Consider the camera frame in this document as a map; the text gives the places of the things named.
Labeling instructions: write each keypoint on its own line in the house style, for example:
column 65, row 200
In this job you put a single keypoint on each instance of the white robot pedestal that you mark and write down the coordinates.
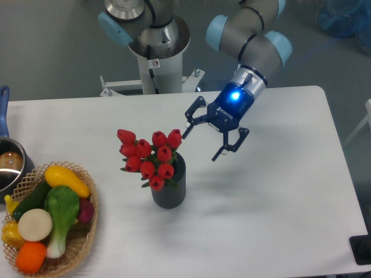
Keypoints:
column 159, row 53

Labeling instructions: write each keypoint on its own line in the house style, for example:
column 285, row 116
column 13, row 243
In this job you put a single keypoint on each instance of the yellow banana piece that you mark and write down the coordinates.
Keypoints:
column 11, row 204

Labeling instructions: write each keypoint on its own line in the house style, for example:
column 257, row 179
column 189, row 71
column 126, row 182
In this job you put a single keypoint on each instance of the woven wicker basket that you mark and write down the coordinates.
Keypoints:
column 80, row 237

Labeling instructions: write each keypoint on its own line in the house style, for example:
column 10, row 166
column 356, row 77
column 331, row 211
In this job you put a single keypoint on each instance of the blue handled saucepan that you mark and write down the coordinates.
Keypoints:
column 15, row 162

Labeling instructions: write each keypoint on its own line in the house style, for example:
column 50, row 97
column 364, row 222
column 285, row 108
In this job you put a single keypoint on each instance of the purple red radish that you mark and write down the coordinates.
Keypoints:
column 86, row 211

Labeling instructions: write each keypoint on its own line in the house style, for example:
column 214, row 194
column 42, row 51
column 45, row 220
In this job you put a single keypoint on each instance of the dark green cucumber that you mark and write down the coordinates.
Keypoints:
column 34, row 200

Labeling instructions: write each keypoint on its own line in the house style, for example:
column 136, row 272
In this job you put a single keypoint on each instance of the yellow squash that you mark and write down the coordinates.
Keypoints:
column 56, row 175

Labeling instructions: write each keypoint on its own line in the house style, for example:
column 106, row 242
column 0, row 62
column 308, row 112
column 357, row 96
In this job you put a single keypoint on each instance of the black device at table edge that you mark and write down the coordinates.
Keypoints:
column 360, row 246

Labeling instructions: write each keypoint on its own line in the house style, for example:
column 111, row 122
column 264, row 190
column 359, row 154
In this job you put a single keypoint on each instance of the dark grey ribbed vase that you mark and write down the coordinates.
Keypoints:
column 172, row 195

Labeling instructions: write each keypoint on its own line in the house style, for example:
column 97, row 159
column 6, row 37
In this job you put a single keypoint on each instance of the red tulip bouquet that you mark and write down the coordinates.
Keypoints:
column 154, row 160

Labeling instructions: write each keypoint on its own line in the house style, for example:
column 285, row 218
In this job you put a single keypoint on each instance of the round white radish slice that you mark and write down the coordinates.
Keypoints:
column 35, row 225

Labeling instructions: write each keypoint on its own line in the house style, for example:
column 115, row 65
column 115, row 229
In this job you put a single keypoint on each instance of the orange fruit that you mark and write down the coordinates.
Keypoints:
column 30, row 257

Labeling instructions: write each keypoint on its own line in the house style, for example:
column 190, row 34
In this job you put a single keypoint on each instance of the white frame at right edge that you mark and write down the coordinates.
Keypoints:
column 365, row 121

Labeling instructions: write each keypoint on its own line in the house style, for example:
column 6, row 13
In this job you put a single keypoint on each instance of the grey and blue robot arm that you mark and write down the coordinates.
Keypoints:
column 260, row 54

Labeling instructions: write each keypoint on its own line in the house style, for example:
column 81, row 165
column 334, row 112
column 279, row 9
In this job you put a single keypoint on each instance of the blue plastic bag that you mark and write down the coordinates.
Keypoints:
column 342, row 19

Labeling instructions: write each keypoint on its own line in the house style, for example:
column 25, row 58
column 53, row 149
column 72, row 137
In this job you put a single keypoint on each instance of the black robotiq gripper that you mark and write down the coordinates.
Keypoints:
column 232, row 111

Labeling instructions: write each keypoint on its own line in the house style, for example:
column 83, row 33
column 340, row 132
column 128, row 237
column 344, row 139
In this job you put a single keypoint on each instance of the green bok choy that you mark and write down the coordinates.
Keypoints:
column 62, row 204

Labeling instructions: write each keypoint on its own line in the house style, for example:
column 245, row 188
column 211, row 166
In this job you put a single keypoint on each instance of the yellow bell pepper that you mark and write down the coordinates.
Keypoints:
column 11, row 235

